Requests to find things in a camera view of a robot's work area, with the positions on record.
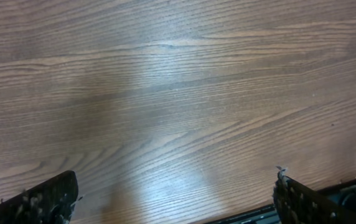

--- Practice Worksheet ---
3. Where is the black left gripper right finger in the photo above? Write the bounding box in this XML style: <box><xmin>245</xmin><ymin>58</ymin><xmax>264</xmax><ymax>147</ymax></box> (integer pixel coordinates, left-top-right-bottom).
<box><xmin>273</xmin><ymin>166</ymin><xmax>356</xmax><ymax>224</ymax></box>

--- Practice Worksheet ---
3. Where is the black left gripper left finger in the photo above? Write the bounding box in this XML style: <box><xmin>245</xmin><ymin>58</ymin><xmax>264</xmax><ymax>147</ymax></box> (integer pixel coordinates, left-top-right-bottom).
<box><xmin>0</xmin><ymin>170</ymin><xmax>78</xmax><ymax>224</ymax></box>

